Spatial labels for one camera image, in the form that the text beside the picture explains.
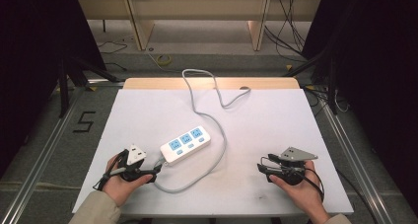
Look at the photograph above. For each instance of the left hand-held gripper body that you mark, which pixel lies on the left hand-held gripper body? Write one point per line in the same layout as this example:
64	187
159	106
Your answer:
132	167

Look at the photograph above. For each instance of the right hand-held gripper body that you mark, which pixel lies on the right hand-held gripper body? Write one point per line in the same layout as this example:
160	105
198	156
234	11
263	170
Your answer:
292	166

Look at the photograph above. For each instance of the white power strip blue sockets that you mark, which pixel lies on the white power strip blue sockets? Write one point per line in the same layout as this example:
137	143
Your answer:
185	145

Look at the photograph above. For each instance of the person's left hand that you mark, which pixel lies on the person's left hand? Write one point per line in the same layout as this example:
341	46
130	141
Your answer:
120	187

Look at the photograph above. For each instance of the person's right hand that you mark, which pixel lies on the person's right hand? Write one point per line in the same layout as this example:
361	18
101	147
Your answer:
304	192

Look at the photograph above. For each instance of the white board table cover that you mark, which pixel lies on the white board table cover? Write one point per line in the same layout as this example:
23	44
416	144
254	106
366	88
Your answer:
256	135

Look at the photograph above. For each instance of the black metal stand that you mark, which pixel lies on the black metal stand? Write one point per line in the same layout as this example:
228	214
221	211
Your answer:
332	86
65	86

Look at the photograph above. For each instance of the yellow tape roll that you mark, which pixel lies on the yellow tape roll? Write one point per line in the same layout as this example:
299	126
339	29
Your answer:
163	59

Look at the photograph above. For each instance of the dark curtain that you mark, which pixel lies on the dark curtain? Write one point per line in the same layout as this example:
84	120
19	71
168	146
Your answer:
378	86
33	69

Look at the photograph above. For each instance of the light wooden desk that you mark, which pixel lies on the light wooden desk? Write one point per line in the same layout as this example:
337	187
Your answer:
197	10

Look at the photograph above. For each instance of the metal floor rail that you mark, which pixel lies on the metal floor rail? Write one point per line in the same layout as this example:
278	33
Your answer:
355	164
42	155

